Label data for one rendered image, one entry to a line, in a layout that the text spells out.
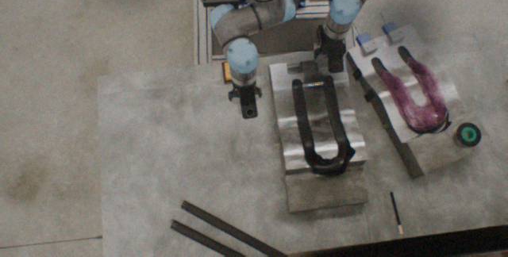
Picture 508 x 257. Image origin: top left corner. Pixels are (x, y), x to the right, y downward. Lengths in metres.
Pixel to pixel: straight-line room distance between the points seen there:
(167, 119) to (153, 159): 0.15
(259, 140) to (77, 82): 1.38
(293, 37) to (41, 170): 1.51
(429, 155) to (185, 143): 0.82
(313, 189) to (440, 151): 0.43
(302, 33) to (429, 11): 0.84
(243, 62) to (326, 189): 0.58
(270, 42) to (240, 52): 1.23
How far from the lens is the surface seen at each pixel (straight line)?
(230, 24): 1.13
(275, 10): 1.15
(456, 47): 1.80
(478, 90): 1.77
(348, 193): 1.47
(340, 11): 1.20
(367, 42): 1.61
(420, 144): 1.51
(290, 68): 1.54
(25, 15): 2.93
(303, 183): 1.45
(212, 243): 1.44
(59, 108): 2.61
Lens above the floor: 2.29
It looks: 75 degrees down
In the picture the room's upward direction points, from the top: 1 degrees counter-clockwise
